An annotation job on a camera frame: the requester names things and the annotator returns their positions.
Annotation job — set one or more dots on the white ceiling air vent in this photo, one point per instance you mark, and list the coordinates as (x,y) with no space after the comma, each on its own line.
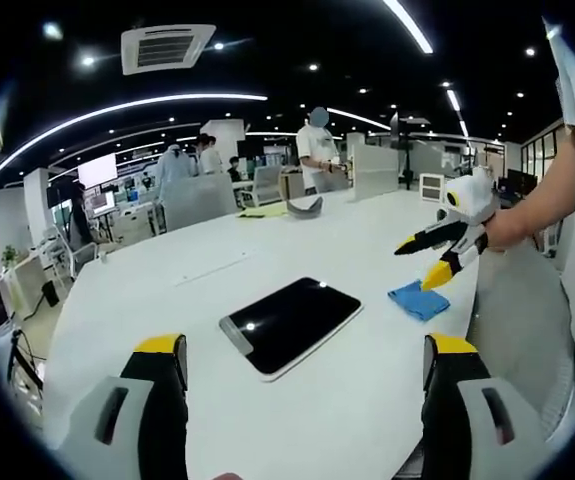
(167,49)

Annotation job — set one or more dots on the bright wall screen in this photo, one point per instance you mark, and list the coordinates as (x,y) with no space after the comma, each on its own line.
(97,170)

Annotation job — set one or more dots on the blue cleaning cloth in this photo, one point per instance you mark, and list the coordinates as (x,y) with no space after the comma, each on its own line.
(417,302)

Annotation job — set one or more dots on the person's right hand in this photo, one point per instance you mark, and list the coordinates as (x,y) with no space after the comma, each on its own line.
(509,230)

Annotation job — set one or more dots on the grey curved headband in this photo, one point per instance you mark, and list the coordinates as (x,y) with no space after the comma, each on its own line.
(304,211)

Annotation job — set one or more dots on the black wall display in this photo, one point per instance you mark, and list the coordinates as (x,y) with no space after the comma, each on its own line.
(248,150)

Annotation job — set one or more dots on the black trash bin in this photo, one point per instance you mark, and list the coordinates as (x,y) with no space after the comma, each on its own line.
(50,295)

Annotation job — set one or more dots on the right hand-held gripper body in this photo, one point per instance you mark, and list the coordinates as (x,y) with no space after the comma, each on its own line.
(474,197)

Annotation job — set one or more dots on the black display on stand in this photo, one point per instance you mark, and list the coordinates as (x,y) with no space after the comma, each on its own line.
(61,194)

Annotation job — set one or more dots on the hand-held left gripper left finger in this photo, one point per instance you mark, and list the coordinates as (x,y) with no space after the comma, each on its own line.
(162,410)

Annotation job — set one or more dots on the frosted desk divider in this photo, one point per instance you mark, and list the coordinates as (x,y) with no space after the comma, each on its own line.
(199,200)
(372,172)

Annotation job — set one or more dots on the grey mesh office chair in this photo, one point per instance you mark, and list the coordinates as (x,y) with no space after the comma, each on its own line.
(517,330)

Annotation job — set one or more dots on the green potted plant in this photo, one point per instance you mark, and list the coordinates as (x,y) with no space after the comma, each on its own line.
(9,255)

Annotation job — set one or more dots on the yellow paper sheet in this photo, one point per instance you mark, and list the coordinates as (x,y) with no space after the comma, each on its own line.
(262,211)

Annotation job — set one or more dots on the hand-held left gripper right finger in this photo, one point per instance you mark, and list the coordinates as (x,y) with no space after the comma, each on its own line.
(447,410)

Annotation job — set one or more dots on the white low cabinet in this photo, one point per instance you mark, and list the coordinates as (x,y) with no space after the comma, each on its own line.
(22,290)

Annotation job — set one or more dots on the person's left hand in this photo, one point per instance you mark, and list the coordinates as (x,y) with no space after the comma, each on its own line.
(229,477)

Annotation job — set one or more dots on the white office chair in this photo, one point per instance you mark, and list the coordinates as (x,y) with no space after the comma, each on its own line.
(267,184)

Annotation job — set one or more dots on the white louvered box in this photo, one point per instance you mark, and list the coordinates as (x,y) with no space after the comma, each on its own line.
(433,187)

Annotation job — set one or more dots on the black tripod stand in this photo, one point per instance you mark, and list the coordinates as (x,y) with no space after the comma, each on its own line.
(407,176)

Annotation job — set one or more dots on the black tablet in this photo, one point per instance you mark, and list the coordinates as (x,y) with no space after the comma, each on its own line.
(292,320)

